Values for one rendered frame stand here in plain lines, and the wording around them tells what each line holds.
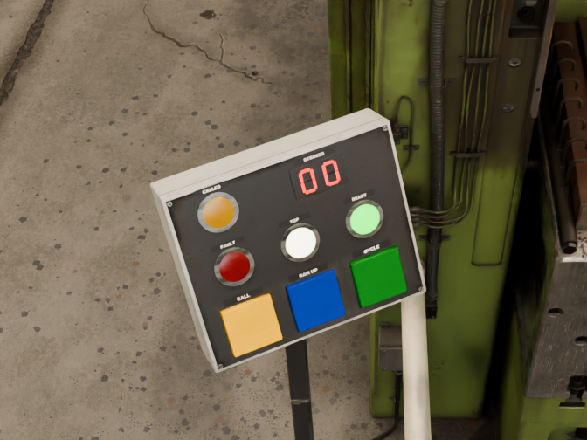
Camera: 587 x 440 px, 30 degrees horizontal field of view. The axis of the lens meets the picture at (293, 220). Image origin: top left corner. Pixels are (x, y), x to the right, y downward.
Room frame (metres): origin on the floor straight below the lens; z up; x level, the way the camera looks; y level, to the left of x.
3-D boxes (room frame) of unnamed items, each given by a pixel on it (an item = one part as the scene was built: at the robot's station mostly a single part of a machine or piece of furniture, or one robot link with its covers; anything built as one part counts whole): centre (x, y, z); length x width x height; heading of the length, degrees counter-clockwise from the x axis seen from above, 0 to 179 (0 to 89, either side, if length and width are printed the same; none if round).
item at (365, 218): (0.96, -0.10, 1.09); 0.05 x 0.03 x 0.04; 84
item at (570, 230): (1.19, -0.45, 0.93); 0.40 x 0.03 x 0.03; 174
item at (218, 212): (0.94, 0.10, 1.16); 0.05 x 0.03 x 0.04; 84
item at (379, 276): (0.92, -0.12, 1.01); 0.07 x 0.05 x 0.07; 109
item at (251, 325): (0.85, 0.07, 1.01); 0.07 x 0.05 x 0.07; 109
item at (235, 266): (0.90, 0.09, 1.09); 0.05 x 0.03 x 0.04; 84
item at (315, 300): (0.89, -0.02, 1.01); 0.07 x 0.05 x 0.07; 109
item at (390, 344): (1.19, -0.20, 0.36); 0.09 x 0.07 x 0.12; 84
